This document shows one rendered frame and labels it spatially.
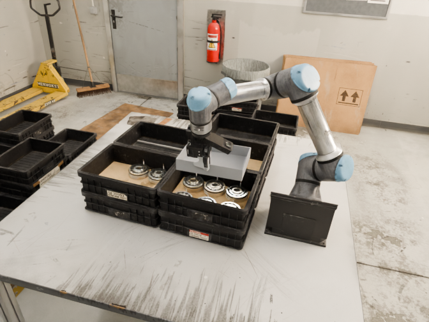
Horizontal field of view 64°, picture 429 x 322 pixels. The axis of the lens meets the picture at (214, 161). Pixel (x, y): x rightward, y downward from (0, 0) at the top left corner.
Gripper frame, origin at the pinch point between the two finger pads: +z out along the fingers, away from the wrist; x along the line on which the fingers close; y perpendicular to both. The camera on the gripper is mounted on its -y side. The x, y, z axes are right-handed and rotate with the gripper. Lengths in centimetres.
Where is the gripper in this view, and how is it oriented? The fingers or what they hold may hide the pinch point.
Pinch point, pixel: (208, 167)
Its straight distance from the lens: 133.2
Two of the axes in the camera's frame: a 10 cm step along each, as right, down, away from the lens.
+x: -1.9, 7.2, -6.6
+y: -9.8, -1.3, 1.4
